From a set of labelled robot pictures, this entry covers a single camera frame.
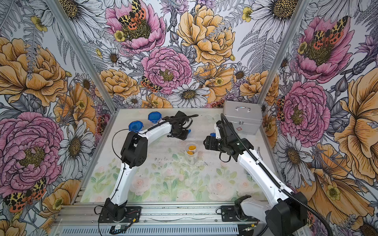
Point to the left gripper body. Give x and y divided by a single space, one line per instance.
179 133

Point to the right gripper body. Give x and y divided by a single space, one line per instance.
217 145

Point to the clear plastic cup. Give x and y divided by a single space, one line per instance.
191 159

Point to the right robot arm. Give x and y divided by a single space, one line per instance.
284 213

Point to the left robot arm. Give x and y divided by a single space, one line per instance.
134 153

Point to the silver metal case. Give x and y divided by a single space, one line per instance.
245 117

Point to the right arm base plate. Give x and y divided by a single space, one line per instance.
229 214

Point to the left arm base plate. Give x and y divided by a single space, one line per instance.
127 214

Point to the aluminium front rail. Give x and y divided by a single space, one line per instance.
157 219

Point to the right aluminium frame post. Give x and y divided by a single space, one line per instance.
293 26

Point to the aluminium frame post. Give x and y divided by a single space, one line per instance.
293 26
77 45

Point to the left aluminium frame post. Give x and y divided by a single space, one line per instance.
77 45

